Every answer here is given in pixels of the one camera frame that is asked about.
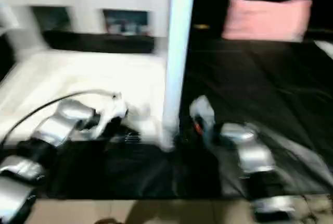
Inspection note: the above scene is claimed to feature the black work mat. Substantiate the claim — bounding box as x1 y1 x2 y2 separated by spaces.
0 30 333 200

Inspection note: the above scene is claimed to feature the pink printed pillow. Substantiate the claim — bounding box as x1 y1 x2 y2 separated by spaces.
222 0 314 42

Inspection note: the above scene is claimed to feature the black sofa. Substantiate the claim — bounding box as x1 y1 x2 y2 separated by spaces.
194 0 333 41

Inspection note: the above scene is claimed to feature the white glass-door cabinet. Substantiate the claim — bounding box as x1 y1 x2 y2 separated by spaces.
0 0 171 38

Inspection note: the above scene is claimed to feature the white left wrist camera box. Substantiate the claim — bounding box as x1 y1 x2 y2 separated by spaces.
88 95 130 139

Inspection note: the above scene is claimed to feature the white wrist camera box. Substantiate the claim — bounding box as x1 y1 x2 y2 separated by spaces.
88 95 130 139
188 95 216 121

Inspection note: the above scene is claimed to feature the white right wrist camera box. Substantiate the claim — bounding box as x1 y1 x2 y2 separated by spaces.
188 95 216 121

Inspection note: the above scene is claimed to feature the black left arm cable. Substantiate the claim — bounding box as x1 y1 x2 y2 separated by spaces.
0 90 120 146

